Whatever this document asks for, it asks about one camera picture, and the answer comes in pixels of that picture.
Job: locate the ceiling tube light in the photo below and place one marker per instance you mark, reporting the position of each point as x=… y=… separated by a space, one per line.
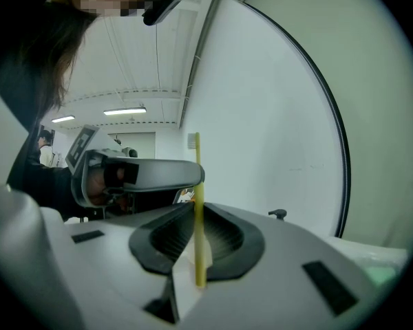
x=62 y=119
x=124 y=111

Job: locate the yellow toothbrush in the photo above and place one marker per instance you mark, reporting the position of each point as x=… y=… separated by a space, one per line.
x=199 y=218

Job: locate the person's left hand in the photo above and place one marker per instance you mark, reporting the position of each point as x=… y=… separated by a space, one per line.
x=96 y=182

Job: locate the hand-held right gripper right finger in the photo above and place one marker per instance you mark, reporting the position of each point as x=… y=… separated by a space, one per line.
x=278 y=287

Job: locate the orange sofa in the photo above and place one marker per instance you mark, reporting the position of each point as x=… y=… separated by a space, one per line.
x=187 y=194

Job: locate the green soap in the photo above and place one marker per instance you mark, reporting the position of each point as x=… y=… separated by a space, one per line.
x=382 y=275

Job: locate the person's black top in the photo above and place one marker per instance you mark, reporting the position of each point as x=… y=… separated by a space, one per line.
x=17 y=170

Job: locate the black head-worn camera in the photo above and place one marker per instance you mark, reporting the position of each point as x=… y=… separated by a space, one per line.
x=161 y=9

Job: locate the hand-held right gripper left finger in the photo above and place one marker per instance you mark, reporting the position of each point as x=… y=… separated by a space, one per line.
x=106 y=270

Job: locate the person's left forearm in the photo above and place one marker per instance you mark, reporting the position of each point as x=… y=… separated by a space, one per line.
x=48 y=184

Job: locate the black soap dispenser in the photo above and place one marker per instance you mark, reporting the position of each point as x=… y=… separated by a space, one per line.
x=278 y=213

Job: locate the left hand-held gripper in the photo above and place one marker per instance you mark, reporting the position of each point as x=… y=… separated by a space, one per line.
x=79 y=146

